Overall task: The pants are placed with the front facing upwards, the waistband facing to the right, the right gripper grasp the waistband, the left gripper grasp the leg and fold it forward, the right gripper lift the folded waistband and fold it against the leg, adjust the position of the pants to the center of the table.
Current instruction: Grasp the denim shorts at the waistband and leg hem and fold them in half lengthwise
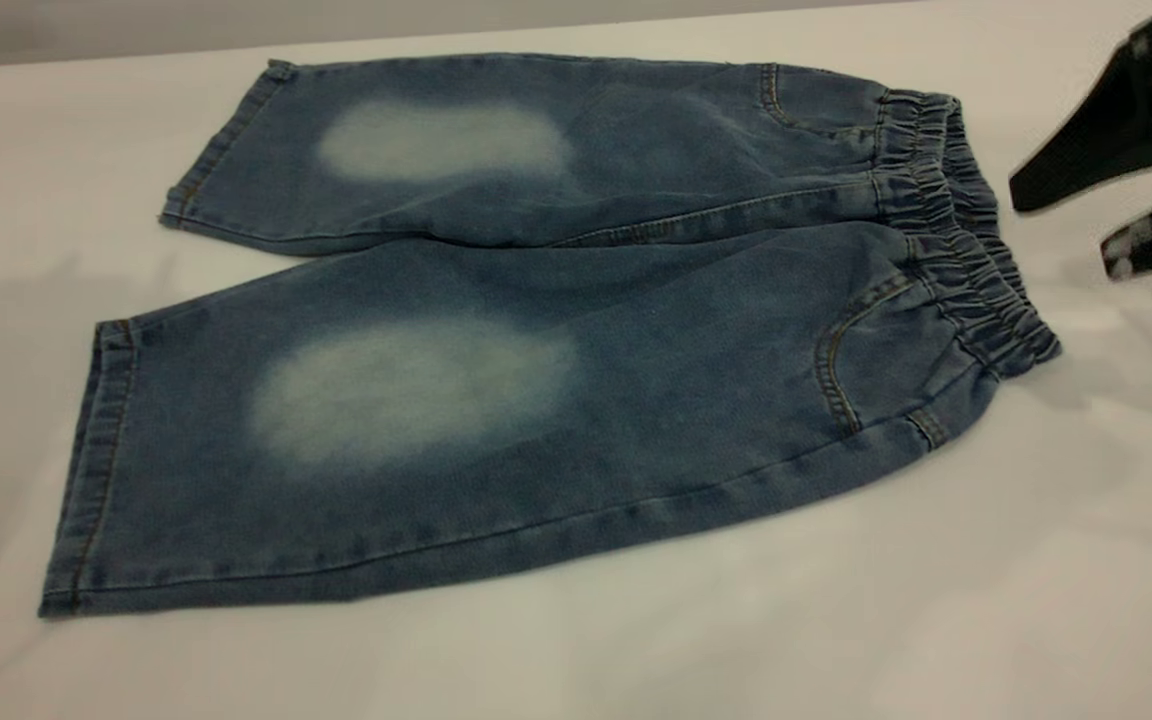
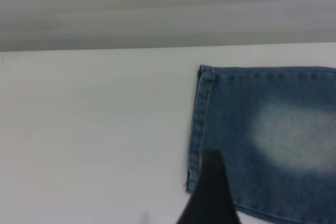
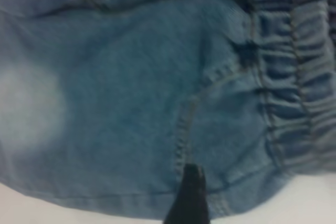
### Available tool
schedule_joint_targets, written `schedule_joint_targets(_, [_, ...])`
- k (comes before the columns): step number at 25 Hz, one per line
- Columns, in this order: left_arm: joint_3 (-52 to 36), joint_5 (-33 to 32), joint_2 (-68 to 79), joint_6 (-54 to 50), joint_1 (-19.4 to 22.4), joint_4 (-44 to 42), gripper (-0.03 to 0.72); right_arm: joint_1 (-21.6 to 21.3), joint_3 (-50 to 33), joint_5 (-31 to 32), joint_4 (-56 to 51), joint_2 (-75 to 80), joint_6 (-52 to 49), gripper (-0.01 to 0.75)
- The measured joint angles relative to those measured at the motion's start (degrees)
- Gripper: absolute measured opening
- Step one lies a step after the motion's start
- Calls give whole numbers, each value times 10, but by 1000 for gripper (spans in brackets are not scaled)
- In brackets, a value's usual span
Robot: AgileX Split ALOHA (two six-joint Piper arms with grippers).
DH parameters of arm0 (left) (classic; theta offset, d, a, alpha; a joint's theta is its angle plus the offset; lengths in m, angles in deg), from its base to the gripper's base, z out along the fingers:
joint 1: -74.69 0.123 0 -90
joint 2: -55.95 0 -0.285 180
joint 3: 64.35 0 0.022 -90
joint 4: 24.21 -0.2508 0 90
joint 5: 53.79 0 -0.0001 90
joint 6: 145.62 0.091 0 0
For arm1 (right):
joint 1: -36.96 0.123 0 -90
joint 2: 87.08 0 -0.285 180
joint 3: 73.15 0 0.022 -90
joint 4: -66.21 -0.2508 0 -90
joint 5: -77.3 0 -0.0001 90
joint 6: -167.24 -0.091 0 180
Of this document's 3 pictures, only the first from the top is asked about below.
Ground blue denim pants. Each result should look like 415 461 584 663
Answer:
38 52 1063 619

